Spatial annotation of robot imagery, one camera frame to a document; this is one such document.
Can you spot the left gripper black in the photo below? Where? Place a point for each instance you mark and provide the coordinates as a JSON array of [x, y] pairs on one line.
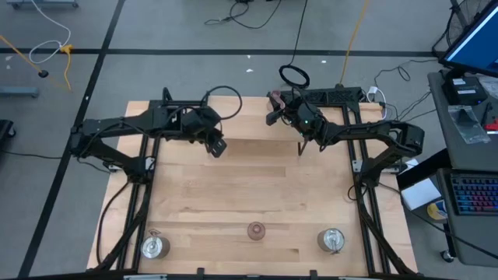
[[200, 122]]

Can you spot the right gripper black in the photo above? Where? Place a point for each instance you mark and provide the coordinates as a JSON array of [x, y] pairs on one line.
[[305, 116]]

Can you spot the pink ribbed glass candle holder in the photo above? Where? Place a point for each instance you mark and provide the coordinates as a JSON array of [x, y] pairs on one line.
[[256, 231], [276, 95]]

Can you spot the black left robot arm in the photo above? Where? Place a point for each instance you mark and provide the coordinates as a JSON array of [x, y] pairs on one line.
[[116, 126]]

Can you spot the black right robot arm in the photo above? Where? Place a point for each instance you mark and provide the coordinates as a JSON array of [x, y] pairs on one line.
[[369, 130]]

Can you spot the wooden shelf riser black legs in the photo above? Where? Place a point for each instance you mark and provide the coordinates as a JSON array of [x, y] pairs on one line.
[[253, 124]]

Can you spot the white plug adapter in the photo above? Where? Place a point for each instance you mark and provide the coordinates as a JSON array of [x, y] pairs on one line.
[[372, 91]]

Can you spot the smoked glass jar metal lid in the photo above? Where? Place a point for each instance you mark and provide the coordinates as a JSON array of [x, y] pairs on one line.
[[155, 246], [331, 240]]

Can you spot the white cardboard box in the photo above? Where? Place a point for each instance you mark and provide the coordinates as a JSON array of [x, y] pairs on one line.
[[420, 194]]

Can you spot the grey floor bar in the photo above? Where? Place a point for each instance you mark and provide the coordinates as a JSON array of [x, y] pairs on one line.
[[19, 92]]

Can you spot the black box device white labels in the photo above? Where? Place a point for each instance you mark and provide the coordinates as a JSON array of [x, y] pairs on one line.
[[463, 91]]

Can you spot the clear plastic bag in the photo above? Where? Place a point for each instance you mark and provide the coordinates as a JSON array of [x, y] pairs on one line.
[[467, 124]]

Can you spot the grey cart base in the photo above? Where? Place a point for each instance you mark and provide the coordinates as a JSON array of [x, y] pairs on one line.
[[43, 4]]

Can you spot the computer monitor blue screen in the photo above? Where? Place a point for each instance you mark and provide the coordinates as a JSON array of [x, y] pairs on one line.
[[478, 43]]

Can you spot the rainbow backlit keyboard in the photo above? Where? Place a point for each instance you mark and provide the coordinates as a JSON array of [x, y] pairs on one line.
[[474, 194]]

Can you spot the red small object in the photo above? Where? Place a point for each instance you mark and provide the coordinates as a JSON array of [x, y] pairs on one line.
[[492, 125]]

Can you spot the grey desk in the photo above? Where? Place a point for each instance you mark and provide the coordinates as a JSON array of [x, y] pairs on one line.
[[474, 241]]

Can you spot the black metal rig frame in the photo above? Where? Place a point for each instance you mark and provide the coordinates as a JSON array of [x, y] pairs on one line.
[[155, 104]]

